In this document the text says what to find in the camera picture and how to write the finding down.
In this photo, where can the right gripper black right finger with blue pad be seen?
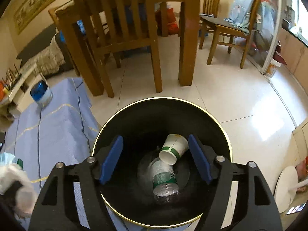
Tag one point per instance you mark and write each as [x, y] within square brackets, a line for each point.
[255, 207]

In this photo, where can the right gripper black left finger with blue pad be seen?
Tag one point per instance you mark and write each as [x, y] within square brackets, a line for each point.
[56, 207]

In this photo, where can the black round trash bin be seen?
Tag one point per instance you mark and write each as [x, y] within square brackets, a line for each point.
[144, 127]

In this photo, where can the white round stool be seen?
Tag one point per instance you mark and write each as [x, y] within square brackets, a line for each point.
[284, 193]

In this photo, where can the blue tablecloth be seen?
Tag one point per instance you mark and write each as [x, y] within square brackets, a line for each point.
[63, 131]

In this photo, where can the crushed clear plastic bottle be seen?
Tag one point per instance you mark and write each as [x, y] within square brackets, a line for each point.
[164, 182]

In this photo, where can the white green paper cup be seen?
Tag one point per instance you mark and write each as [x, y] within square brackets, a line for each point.
[173, 149]

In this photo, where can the blue lid glass jar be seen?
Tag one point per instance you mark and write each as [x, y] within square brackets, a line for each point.
[41, 93]

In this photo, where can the white coffee table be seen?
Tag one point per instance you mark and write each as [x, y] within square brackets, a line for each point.
[19, 96]

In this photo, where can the dark sofa with lace cover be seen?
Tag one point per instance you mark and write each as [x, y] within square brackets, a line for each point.
[48, 52]

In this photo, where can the far wooden chair with cushion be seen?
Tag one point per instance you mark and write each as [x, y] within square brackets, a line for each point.
[249, 26]

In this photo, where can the near wooden dining chair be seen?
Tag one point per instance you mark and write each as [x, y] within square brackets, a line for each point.
[108, 31]

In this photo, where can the wooden chair beside sofa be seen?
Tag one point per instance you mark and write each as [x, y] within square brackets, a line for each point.
[210, 7]

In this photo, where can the framed landscape painting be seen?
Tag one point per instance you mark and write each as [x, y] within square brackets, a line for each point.
[27, 11]

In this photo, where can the wooden dining table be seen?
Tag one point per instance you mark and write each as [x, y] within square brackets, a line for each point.
[71, 26]

